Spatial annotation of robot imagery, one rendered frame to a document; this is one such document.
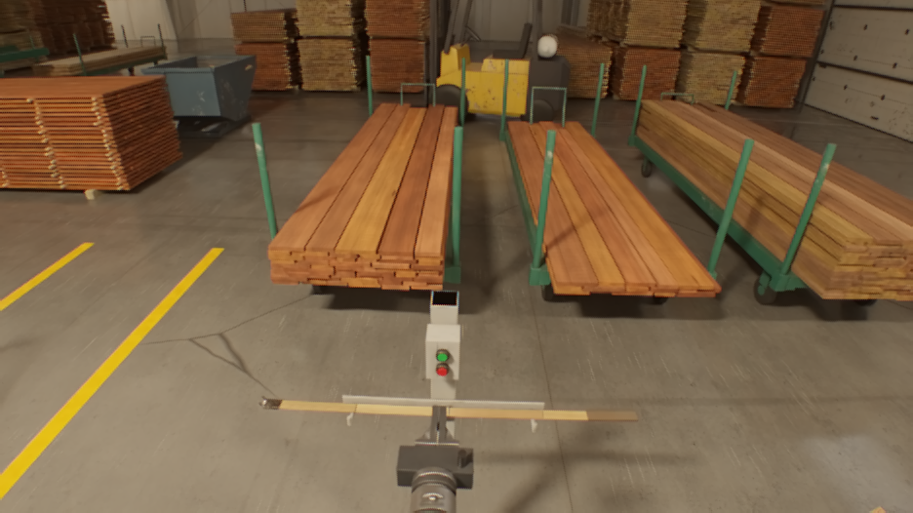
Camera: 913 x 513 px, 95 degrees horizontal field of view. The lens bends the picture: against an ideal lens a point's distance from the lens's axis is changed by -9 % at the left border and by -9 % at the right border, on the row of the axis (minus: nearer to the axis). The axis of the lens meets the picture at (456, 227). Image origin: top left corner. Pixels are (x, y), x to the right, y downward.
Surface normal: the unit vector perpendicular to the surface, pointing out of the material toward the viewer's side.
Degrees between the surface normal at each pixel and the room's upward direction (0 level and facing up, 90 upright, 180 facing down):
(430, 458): 0
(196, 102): 90
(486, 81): 90
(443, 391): 90
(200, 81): 90
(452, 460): 0
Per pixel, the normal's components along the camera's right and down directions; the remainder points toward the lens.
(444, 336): 0.02, -0.89
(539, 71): 0.04, 0.46
